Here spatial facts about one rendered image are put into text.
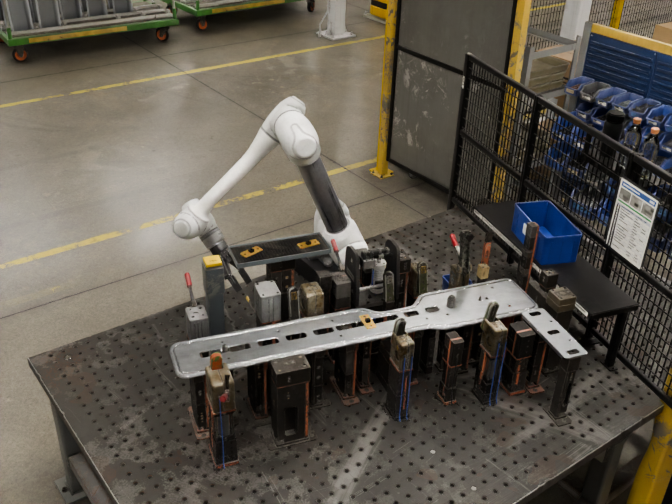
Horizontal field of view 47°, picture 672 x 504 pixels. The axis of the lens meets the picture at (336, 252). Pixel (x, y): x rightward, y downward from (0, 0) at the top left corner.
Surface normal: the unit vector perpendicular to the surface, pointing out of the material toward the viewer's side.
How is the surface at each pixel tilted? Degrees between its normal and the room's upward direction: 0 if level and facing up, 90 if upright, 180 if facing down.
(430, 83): 89
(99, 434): 0
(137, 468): 0
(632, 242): 90
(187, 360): 0
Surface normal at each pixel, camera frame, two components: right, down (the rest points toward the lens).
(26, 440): 0.04, -0.86
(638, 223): -0.94, 0.15
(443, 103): -0.80, 0.27
